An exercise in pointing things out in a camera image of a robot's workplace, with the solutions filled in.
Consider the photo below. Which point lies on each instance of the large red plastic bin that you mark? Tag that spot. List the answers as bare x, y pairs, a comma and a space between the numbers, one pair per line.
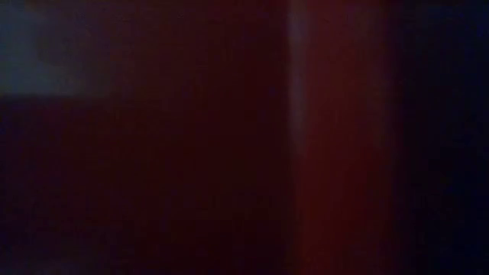
336, 153

